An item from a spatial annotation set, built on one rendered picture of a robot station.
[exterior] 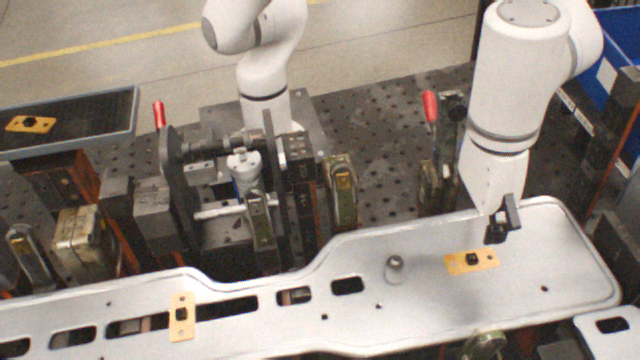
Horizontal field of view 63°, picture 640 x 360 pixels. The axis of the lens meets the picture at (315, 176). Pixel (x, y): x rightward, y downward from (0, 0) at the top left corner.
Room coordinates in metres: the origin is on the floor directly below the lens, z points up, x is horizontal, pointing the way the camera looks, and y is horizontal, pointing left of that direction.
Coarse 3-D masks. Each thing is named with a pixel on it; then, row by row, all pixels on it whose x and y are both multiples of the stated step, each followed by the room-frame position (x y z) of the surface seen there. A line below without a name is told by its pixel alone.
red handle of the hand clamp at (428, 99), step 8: (424, 96) 0.71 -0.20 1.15; (432, 96) 0.71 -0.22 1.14; (424, 104) 0.70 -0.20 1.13; (432, 104) 0.69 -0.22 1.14; (432, 112) 0.68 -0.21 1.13; (432, 120) 0.67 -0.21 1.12; (432, 128) 0.66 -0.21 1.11; (432, 136) 0.66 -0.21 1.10; (448, 168) 0.60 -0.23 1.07; (448, 176) 0.59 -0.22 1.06
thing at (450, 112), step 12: (444, 96) 0.62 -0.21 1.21; (456, 96) 0.62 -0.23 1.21; (444, 108) 0.61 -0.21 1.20; (456, 108) 0.59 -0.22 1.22; (444, 120) 0.61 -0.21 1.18; (456, 120) 0.58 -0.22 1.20; (444, 132) 0.60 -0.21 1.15; (456, 132) 0.60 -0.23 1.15; (444, 144) 0.61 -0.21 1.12; (456, 144) 0.60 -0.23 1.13; (444, 156) 0.60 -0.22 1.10; (456, 156) 0.60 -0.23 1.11; (456, 168) 0.59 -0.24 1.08; (456, 180) 0.59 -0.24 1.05
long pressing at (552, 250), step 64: (320, 256) 0.50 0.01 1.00; (384, 256) 0.49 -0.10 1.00; (512, 256) 0.46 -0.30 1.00; (576, 256) 0.45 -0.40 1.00; (0, 320) 0.45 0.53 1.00; (64, 320) 0.44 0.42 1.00; (256, 320) 0.40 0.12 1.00; (320, 320) 0.39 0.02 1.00; (384, 320) 0.38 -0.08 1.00; (448, 320) 0.36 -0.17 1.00; (512, 320) 0.35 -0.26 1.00
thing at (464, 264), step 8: (480, 248) 0.48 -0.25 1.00; (488, 248) 0.48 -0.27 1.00; (448, 256) 0.47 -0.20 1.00; (456, 256) 0.47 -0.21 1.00; (464, 256) 0.47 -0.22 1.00; (480, 256) 0.47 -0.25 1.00; (496, 256) 0.46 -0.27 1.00; (448, 264) 0.46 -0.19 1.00; (464, 264) 0.45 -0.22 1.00; (472, 264) 0.45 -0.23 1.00; (480, 264) 0.45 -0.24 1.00; (488, 264) 0.45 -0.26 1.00; (496, 264) 0.45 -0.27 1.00; (456, 272) 0.44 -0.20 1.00; (464, 272) 0.44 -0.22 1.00
